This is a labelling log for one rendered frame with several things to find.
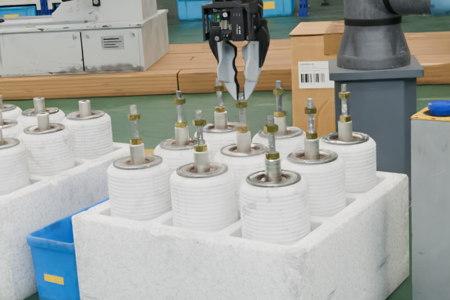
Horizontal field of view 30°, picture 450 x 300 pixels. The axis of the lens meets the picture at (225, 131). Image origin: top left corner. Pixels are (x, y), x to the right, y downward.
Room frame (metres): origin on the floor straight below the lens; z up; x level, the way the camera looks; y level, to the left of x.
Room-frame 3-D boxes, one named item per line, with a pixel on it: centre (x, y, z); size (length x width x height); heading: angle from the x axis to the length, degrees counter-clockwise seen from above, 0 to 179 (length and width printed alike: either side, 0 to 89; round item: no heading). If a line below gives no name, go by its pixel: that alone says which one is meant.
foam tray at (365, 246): (1.27, -0.03, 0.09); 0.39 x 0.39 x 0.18; 57
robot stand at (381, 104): (1.73, -0.32, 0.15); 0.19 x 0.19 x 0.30; 83
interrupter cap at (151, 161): (1.23, 0.14, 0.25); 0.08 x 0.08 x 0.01
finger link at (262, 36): (1.26, -0.05, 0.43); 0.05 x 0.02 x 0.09; 74
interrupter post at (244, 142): (1.27, -0.03, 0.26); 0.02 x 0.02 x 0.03
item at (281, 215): (1.10, -0.06, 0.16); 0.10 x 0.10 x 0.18
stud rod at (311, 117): (1.20, -0.13, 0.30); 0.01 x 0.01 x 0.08
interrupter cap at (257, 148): (1.27, -0.03, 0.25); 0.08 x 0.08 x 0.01
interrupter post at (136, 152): (1.23, 0.14, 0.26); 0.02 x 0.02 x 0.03
